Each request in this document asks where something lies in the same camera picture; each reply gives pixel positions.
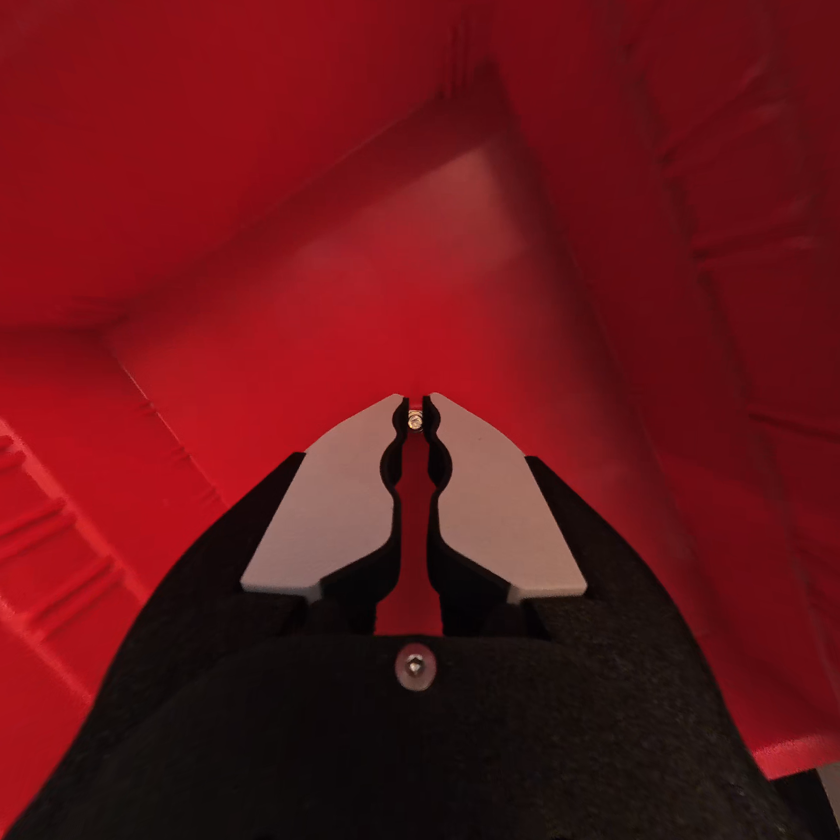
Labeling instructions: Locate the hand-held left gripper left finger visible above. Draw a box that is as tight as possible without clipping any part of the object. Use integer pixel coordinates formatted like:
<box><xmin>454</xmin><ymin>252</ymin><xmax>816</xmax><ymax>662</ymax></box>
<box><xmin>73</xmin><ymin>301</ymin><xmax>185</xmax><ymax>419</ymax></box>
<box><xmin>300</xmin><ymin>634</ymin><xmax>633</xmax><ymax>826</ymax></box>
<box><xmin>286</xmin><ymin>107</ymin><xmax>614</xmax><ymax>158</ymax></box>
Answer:
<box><xmin>239</xmin><ymin>394</ymin><xmax>411</xmax><ymax>637</ymax></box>

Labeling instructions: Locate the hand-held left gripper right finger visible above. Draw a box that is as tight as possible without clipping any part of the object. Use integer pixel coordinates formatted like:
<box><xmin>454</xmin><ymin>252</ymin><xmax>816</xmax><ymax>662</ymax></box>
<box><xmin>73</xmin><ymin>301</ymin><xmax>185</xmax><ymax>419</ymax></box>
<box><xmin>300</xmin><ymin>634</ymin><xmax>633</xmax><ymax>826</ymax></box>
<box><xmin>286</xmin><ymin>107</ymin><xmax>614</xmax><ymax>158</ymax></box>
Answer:
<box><xmin>423</xmin><ymin>392</ymin><xmax>588</xmax><ymax>637</ymax></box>

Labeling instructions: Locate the red plastic bin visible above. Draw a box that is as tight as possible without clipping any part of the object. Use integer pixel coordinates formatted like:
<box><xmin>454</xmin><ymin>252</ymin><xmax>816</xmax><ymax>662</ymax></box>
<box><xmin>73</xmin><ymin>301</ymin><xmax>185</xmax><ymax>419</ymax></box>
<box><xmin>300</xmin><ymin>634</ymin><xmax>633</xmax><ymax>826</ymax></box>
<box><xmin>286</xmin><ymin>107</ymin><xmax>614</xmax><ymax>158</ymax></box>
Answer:
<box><xmin>0</xmin><ymin>0</ymin><xmax>840</xmax><ymax>831</ymax></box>

